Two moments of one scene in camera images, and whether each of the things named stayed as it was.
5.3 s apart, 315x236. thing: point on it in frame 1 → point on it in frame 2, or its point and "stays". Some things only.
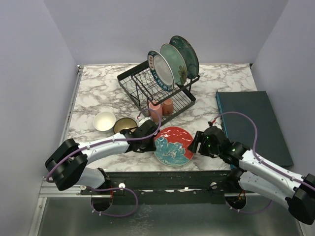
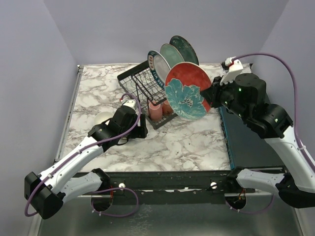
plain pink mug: [158, 108] stays
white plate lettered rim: [161, 70] stays
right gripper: [199, 137] → [211, 93]
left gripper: [151, 148] → [140, 132]
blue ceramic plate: [191, 57] stays
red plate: [172, 144] → [184, 81]
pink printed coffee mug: [168, 107] stays
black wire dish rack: [154, 103] stays
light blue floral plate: [178, 66] stays
